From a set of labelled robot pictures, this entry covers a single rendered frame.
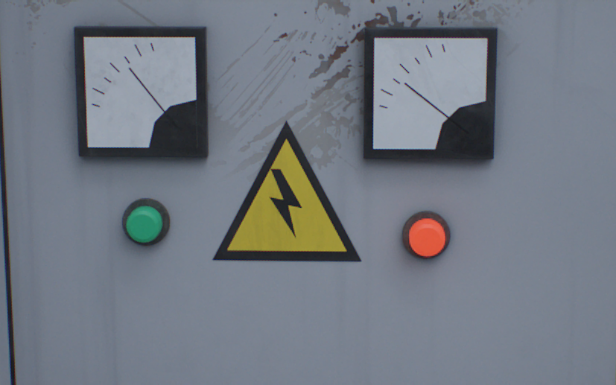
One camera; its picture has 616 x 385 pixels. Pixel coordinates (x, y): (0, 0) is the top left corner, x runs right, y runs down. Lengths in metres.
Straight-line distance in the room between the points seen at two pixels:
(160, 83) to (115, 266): 0.12
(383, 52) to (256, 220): 0.13
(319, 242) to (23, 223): 0.19
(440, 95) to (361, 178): 0.07
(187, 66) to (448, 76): 0.16
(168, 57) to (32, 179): 0.12
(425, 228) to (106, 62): 0.22
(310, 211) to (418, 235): 0.07
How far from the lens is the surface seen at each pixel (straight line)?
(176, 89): 0.80
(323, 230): 0.81
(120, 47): 0.80
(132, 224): 0.81
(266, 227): 0.82
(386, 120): 0.79
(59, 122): 0.82
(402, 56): 0.79
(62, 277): 0.84
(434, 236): 0.80
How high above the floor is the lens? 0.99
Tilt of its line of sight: 12 degrees down
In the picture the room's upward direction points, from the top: straight up
